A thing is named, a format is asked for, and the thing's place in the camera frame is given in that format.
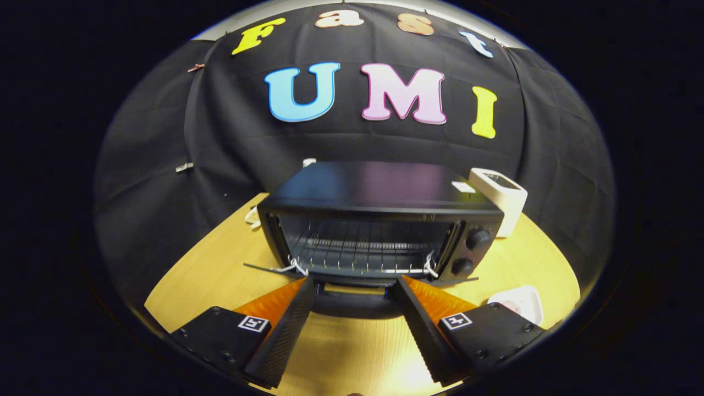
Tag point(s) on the white plug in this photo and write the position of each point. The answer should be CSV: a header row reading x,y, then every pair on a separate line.
x,y
309,162

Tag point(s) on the white square plate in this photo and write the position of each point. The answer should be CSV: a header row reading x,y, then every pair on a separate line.
x,y
520,302

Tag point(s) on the white toaster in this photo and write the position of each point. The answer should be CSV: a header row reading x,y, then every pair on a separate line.
x,y
503,203

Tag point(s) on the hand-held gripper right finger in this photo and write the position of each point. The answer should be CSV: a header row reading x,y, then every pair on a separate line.
x,y
423,330

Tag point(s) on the black toaster oven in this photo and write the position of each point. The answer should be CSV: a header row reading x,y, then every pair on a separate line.
x,y
374,187

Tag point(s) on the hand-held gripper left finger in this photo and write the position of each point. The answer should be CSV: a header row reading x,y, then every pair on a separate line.
x,y
286,330

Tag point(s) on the red clip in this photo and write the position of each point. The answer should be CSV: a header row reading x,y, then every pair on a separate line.
x,y
195,67

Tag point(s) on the white clip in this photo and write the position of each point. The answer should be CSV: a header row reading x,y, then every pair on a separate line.
x,y
184,166

